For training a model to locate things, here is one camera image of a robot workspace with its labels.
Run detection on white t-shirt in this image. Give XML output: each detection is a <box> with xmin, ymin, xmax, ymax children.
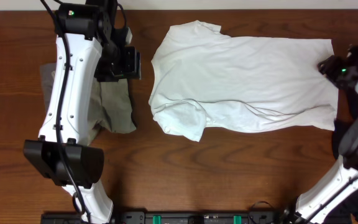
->
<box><xmin>149</xmin><ymin>21</ymin><xmax>339</xmax><ymax>142</ymax></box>

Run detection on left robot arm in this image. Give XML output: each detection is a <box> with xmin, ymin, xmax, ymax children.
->
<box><xmin>24</xmin><ymin>0</ymin><xmax>141</xmax><ymax>223</ymax></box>

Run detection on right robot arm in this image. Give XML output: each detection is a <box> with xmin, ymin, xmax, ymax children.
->
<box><xmin>280</xmin><ymin>45</ymin><xmax>358</xmax><ymax>223</ymax></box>

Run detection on khaki folded shorts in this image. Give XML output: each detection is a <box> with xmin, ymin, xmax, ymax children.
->
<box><xmin>86</xmin><ymin>79</ymin><xmax>136</xmax><ymax>145</ymax></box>

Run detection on grey folded garment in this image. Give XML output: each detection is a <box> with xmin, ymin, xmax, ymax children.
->
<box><xmin>40</xmin><ymin>63</ymin><xmax>56</xmax><ymax>111</ymax></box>

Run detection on black mounting rail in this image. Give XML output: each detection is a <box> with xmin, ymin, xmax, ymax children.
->
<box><xmin>40</xmin><ymin>210</ymin><xmax>352</xmax><ymax>224</ymax></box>

